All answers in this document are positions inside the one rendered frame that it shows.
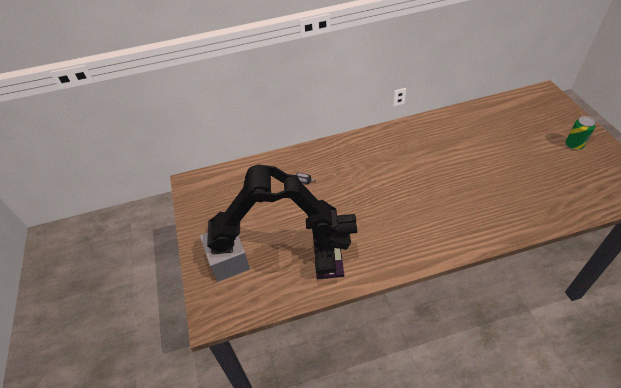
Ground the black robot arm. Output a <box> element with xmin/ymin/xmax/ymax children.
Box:
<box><xmin>207</xmin><ymin>164</ymin><xmax>357</xmax><ymax>254</ymax></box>

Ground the purple keyboard case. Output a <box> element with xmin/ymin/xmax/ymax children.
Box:
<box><xmin>316</xmin><ymin>248</ymin><xmax>344</xmax><ymax>279</ymax></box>

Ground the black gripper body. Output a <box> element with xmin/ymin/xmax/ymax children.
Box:
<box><xmin>313</xmin><ymin>235</ymin><xmax>336</xmax><ymax>274</ymax></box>

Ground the green and yellow soda can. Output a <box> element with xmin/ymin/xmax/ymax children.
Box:
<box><xmin>565</xmin><ymin>116</ymin><xmax>596</xmax><ymax>150</ymax></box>

